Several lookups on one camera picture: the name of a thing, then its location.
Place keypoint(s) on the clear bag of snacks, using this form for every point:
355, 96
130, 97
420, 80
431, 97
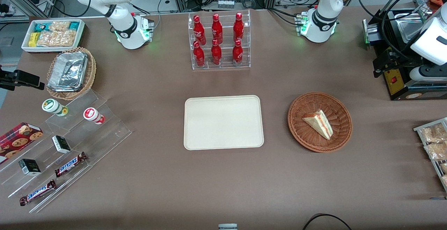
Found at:
445, 180
433, 134
444, 167
436, 151

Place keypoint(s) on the teal snack packet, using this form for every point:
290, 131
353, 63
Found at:
74, 25
42, 27

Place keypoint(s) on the yellow snack packet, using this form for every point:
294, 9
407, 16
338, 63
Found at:
33, 39

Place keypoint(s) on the green lid white cup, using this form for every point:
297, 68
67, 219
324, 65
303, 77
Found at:
51, 105

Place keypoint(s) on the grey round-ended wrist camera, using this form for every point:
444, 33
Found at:
424, 75

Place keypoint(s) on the cream rectangular tray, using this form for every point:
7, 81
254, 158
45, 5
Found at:
223, 122

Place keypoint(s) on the black machine with yellow panel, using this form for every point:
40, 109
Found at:
396, 83

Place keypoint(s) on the brown round wicker basket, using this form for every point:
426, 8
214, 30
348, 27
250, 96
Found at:
337, 135

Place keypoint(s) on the Snickers chocolate bar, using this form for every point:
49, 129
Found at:
37, 192
70, 164

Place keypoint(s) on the light tan wicker basket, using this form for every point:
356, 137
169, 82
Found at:
91, 71

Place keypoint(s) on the white rectangular snack box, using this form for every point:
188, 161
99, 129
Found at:
26, 44

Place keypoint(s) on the clear acrylic stepped shelf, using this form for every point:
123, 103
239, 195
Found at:
94, 142

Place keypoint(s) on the silver box with green light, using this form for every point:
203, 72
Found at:
371, 34

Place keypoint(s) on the small grey block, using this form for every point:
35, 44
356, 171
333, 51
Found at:
227, 227

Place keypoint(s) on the clear acrylic bottle rack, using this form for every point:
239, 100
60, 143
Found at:
226, 37

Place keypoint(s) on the clear cracker bag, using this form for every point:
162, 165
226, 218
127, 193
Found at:
59, 26
67, 38
47, 38

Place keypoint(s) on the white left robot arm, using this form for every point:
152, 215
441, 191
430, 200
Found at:
321, 22

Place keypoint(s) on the small black box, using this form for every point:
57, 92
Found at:
61, 144
29, 167

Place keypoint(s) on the orange packet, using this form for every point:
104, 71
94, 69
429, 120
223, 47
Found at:
437, 0

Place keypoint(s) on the triangular sandwich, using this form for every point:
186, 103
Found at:
319, 123

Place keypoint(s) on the stack of foil containers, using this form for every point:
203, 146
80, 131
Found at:
68, 72

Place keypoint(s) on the red cola bottle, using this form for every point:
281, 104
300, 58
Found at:
217, 29
238, 27
199, 30
199, 56
237, 54
216, 54

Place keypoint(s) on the red lid white cup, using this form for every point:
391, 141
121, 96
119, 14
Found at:
91, 114

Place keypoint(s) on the red tartan cookie box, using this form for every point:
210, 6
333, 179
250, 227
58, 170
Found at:
17, 141

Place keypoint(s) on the tray of packaged snacks right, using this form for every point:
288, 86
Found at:
419, 129

